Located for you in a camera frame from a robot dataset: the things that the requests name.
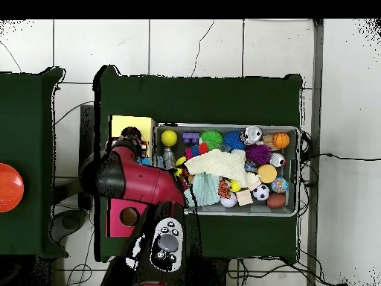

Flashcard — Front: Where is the cream knitted cloth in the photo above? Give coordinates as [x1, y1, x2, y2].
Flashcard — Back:
[184, 147, 262, 189]

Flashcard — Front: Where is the mint green cloth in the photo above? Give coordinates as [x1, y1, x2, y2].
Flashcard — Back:
[184, 173, 222, 209]

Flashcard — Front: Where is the white colourful patterned cloth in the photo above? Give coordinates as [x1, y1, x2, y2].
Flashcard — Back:
[130, 135, 149, 159]

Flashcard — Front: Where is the wooden box with three holes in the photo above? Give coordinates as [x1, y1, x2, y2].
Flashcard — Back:
[106, 115, 156, 238]

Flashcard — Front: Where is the silver mesh bin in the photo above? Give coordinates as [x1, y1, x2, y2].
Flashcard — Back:
[153, 122, 301, 217]

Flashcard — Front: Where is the green spiky ball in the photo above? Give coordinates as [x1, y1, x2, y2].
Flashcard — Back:
[199, 130, 224, 150]

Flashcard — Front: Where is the yellow ball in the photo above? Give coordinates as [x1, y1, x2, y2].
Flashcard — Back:
[159, 130, 179, 147]

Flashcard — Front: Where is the blue spiky ball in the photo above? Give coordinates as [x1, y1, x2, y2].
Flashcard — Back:
[222, 130, 247, 150]

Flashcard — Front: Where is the dark green table cloth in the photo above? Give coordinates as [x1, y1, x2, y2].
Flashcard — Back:
[0, 66, 69, 258]
[93, 65, 304, 264]

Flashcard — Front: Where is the purple spiky toy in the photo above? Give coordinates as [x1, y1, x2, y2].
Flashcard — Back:
[244, 143, 272, 165]

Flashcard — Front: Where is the peach foam ball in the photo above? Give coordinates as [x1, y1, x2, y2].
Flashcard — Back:
[257, 163, 278, 184]

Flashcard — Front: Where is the orange basketball toy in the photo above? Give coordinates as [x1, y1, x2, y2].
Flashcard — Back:
[272, 131, 291, 150]

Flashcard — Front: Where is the globe print ball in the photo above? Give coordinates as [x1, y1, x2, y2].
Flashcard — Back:
[270, 177, 290, 194]

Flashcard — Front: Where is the orange bowl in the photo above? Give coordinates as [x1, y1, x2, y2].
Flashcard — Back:
[0, 162, 25, 213]

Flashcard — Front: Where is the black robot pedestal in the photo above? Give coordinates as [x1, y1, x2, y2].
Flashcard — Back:
[190, 256, 230, 286]

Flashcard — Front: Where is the thin black cable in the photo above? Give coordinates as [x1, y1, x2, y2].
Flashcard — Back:
[300, 152, 381, 162]

